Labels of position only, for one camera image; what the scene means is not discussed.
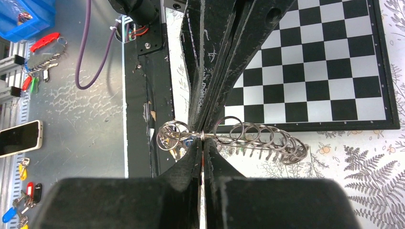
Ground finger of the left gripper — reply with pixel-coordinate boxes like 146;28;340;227
181;0;235;131
203;0;295;131

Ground spare keys with coloured tags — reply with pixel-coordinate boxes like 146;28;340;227
0;154;42;229

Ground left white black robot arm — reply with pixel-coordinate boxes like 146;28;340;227
110;0;295;132

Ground key organiser with rings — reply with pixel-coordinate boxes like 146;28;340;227
156;116;309;166

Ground floral patterned table mat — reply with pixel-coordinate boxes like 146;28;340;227
166;0;405;229

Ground spare organiser with red handle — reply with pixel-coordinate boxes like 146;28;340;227
22;32;67;92

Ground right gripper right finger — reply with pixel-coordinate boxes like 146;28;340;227
204;139;360;229

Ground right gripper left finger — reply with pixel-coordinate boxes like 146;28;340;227
32;139;203;229

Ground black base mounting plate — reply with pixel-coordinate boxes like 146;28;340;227
124;23;175;178

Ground black white chessboard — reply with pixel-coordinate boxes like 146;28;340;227
218;0;400;133

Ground smartphone with beige case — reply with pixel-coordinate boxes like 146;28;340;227
0;120;43;158

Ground blue plastic storage bin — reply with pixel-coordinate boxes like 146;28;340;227
0;0;56;42

